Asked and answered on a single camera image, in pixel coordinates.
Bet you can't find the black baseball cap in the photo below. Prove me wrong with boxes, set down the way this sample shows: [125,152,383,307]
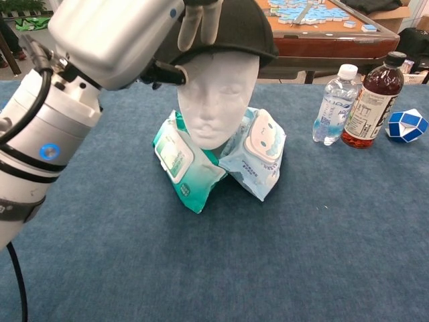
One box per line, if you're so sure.
[156,0,280,70]

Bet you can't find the person leg with red shoe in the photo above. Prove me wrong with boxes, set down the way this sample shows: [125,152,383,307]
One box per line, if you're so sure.
[0,16,28,68]

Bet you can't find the green bag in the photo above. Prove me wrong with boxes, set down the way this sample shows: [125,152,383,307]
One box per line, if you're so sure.
[15,15,54,33]

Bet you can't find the brown mahjong table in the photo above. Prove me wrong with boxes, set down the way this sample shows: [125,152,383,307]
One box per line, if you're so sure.
[264,0,402,85]

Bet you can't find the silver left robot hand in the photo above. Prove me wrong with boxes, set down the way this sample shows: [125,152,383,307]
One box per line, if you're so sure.
[48,0,225,91]

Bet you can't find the blue white snake cube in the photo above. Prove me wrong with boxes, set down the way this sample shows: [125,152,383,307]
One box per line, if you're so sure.
[387,108,429,144]

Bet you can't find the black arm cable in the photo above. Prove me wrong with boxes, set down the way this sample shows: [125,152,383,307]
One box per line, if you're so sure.
[0,66,54,322]

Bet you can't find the light blue wet wipes pack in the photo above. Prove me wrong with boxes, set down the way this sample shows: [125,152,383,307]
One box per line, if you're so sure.
[218,107,288,202]

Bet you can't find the pile of blue mahjong tiles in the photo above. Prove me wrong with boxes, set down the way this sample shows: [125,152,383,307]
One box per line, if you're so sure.
[267,0,352,25]

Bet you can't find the large cardboard box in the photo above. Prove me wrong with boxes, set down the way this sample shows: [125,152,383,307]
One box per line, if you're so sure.
[338,0,412,34]

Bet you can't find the dark tea bottle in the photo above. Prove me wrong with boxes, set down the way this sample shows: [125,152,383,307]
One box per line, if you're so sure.
[341,51,408,149]

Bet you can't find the clear water bottle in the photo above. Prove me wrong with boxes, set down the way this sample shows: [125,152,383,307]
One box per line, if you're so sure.
[312,64,359,146]

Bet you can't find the green wet wipes pack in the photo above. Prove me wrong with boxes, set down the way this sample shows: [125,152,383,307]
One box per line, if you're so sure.
[152,109,228,215]

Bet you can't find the white foam mannequin head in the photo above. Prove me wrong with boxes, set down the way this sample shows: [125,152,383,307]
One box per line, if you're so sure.
[176,52,261,151]

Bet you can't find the blue table mat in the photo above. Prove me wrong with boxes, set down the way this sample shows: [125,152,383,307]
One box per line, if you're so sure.
[0,82,429,322]

